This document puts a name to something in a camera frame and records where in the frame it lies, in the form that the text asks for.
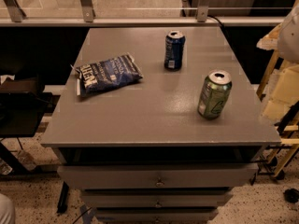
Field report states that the metal glass railing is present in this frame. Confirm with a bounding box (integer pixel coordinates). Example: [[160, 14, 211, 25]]
[[0, 0, 298, 26]]

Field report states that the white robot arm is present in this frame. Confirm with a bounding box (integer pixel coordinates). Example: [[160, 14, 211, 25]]
[[278, 5, 299, 63]]

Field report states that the grey drawer cabinet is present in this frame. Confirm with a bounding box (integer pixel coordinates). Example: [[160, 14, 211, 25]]
[[40, 26, 282, 224]]

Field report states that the blue chip bag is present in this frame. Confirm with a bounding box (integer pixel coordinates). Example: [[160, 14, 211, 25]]
[[73, 53, 143, 97]]

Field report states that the grey drawer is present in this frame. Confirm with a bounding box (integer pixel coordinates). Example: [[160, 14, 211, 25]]
[[95, 208, 218, 222], [81, 189, 232, 208], [58, 163, 258, 189]]

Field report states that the black power cable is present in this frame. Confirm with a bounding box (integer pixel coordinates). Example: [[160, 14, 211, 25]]
[[207, 14, 232, 47]]

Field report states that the black chair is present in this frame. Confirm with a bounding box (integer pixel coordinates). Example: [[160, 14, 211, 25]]
[[0, 75, 54, 175]]

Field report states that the blue soda can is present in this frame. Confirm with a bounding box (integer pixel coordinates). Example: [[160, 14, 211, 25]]
[[164, 30, 185, 70]]

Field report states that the bottom grey drawer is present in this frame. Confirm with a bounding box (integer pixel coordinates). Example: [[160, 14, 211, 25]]
[[95, 208, 218, 222]]

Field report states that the middle grey drawer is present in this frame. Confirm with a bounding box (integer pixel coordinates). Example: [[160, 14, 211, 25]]
[[81, 189, 232, 208]]

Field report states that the top grey drawer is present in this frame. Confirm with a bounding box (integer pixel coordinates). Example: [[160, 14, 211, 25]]
[[58, 163, 258, 189]]

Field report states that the green soda can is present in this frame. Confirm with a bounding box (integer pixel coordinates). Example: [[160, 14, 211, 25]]
[[197, 70, 232, 119]]

